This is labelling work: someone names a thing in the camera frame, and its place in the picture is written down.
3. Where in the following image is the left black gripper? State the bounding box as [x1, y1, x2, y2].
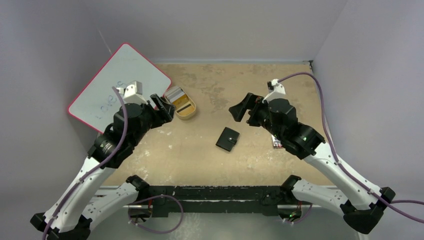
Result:
[130, 94, 175, 147]

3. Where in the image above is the black card holder wallet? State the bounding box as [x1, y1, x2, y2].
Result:
[215, 127, 240, 152]

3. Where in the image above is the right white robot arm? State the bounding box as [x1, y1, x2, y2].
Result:
[229, 93, 396, 234]

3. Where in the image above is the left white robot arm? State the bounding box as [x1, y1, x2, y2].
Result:
[30, 94, 175, 240]

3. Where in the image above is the beige oval card tray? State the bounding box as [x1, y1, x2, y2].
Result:
[164, 86, 197, 120]

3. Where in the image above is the stack of credit cards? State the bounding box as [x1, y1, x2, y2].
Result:
[164, 86, 186, 104]

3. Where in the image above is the gold card lying in tray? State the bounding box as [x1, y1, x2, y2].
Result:
[177, 102, 193, 113]

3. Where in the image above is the pack of coloured markers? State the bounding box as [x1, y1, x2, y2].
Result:
[271, 135, 283, 149]

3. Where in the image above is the white board with pink rim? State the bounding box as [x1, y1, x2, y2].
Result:
[67, 43, 172, 133]

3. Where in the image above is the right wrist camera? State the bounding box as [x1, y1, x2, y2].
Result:
[263, 79, 286, 103]

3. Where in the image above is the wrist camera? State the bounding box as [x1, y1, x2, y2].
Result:
[117, 81, 148, 105]
[263, 79, 286, 103]

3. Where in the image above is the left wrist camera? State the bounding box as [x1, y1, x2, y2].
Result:
[117, 81, 148, 105]

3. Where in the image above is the aluminium frame rail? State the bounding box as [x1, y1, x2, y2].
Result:
[96, 185, 339, 209]

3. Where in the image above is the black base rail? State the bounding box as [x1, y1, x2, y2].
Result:
[126, 175, 311, 218]

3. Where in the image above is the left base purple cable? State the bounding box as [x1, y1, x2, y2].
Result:
[127, 194, 184, 235]

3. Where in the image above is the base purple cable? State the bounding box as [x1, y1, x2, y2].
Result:
[281, 202, 316, 226]
[127, 194, 184, 235]

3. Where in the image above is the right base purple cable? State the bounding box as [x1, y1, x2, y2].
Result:
[281, 202, 316, 226]

